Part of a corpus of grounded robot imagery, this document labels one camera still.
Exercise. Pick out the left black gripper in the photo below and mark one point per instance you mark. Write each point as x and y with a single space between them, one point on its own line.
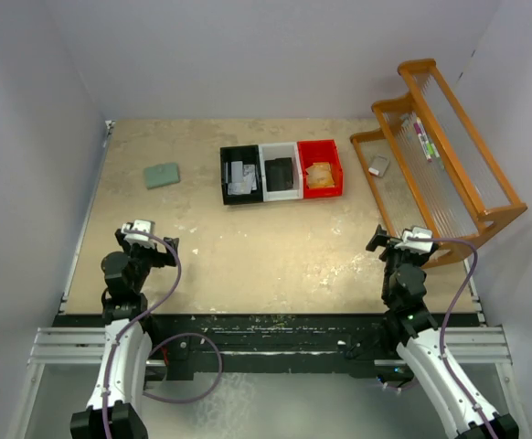
159 259

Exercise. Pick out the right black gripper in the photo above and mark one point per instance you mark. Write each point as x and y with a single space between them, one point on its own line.
380 239

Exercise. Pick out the green leather card holder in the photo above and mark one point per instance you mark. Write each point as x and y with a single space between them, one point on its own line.
161 175

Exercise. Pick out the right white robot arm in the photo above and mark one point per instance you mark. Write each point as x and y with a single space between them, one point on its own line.
417 338

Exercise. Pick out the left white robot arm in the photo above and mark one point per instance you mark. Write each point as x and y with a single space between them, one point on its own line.
114 408

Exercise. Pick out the grey cards in bin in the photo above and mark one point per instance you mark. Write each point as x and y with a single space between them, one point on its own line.
242 179

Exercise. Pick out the small grey box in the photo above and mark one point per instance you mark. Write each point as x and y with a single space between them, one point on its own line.
378 165

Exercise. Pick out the wooden tiered rack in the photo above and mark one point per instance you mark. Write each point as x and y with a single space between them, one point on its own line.
470 199

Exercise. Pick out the orange packets in bin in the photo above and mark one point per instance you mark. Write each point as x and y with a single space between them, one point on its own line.
319 175

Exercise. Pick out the green marker pen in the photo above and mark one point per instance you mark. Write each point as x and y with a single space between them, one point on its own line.
433 154

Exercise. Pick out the red plastic bin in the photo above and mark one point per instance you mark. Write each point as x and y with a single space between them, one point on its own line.
312 151

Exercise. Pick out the purple marker pen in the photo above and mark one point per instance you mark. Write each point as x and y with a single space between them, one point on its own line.
423 140

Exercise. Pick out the black wallet in bin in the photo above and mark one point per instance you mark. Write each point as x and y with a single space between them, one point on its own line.
279 174

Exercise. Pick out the black plastic bin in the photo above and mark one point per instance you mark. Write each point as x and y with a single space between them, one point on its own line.
248 154

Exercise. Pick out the white plastic bin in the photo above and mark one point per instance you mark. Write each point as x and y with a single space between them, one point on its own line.
272 151

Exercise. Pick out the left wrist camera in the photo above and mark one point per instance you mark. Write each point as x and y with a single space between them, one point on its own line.
138 232

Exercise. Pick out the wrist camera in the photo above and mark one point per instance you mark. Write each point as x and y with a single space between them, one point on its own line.
138 232
416 240

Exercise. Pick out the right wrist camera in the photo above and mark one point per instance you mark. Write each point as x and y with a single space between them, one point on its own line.
416 240

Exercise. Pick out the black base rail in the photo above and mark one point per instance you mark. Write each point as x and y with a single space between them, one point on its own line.
351 344

